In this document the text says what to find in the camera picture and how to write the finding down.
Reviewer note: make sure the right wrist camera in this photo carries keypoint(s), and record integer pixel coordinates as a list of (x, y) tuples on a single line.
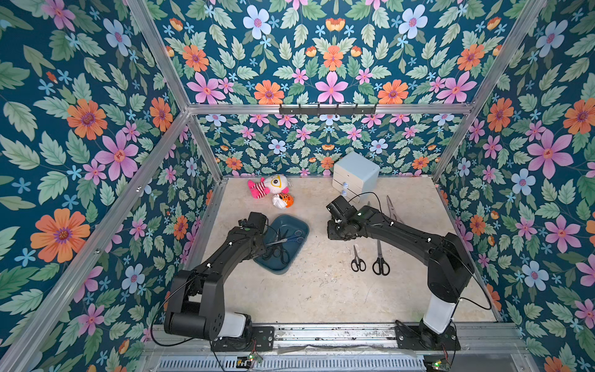
[(341, 209)]

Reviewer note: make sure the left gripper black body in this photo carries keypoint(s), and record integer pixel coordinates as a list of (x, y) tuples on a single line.
[(261, 249)]

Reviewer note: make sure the black oval handle scissors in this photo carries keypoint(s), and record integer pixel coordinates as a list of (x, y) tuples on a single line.
[(277, 251)]

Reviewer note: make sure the white ventilation grille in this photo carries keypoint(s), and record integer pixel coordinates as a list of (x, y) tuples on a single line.
[(371, 362)]

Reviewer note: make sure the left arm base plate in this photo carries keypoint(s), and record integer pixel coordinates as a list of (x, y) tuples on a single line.
[(259, 339)]

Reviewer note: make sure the beige handled kitchen scissors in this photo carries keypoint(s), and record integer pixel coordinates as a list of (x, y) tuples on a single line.
[(392, 211)]

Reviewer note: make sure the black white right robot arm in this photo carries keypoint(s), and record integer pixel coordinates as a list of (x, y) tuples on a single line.
[(448, 265)]

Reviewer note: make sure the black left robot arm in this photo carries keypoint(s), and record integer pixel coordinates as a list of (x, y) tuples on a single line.
[(196, 306)]

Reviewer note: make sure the orange white plush toy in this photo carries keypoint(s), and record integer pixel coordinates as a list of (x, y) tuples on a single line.
[(283, 201)]

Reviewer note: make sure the blue handled scissors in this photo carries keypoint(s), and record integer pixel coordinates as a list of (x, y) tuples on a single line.
[(294, 239)]

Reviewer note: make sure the slim black scissors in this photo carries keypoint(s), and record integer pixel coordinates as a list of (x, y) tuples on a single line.
[(357, 264)]

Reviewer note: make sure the black hook rail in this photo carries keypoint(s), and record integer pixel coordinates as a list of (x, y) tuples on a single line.
[(333, 110)]

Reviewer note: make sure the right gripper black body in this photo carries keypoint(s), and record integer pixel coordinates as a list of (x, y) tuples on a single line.
[(335, 229)]

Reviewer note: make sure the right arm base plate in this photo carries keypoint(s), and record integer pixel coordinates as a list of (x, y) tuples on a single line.
[(419, 337)]

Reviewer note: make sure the large black scissors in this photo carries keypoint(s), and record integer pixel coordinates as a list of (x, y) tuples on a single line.
[(380, 266)]

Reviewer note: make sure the light blue drawer cabinet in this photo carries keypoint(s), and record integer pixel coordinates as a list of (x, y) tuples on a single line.
[(355, 176)]

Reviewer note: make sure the pink white plush fish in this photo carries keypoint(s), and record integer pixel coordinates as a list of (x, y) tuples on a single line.
[(273, 185)]

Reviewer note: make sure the teal plastic storage box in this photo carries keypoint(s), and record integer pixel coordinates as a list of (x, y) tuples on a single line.
[(284, 226)]

